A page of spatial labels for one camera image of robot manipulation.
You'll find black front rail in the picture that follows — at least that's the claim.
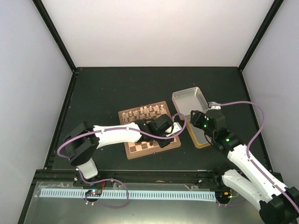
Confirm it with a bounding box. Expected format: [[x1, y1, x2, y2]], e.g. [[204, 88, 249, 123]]
[[32, 169, 215, 189]]

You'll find black frame post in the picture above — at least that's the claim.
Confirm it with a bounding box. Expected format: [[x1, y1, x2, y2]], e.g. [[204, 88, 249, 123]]
[[238, 0, 284, 71], [32, 0, 77, 72]]

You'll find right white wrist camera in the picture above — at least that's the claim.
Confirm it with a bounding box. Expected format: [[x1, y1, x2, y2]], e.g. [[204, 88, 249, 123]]
[[208, 102, 221, 110]]

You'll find right black frame post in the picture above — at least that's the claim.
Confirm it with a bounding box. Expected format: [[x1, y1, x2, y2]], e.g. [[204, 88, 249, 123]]
[[238, 0, 284, 71]]

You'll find pink rimmed metal tin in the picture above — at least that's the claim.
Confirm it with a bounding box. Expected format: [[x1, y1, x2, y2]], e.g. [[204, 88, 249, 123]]
[[172, 87, 208, 116]]

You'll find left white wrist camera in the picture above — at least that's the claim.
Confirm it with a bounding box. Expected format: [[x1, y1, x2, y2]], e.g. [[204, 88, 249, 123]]
[[165, 122, 182, 137]]

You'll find left black frame post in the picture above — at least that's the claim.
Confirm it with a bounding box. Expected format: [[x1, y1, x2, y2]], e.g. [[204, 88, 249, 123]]
[[32, 0, 77, 72]]

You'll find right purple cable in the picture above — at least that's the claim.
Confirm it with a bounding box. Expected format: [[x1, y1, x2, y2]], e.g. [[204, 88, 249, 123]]
[[217, 100, 299, 213]]

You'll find small circuit board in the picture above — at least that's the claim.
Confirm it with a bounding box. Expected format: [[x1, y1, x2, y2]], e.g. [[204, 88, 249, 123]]
[[85, 189, 102, 197]]

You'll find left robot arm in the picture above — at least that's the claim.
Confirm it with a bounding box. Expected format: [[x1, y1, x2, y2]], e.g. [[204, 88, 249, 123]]
[[62, 114, 182, 186]]

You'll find row of white chess pieces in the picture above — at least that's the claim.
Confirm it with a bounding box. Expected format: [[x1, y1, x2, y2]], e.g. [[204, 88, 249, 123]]
[[119, 104, 168, 124]]

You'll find wooden chess board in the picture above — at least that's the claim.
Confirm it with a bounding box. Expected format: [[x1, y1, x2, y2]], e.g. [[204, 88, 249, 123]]
[[118, 101, 181, 160]]

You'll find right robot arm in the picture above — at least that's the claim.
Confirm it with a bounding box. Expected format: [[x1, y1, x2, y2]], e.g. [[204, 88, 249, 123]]
[[190, 108, 299, 224]]

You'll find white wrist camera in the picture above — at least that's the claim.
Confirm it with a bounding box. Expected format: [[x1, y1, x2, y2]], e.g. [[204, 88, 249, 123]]
[[165, 122, 182, 137], [208, 102, 221, 110]]

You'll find pile of dark chess pieces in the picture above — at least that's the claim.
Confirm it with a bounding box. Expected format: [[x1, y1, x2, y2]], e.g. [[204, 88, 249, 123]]
[[149, 140, 158, 146]]

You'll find light blue slotted cable duct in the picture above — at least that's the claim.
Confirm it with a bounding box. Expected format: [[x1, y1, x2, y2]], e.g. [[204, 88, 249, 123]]
[[39, 189, 216, 202]]

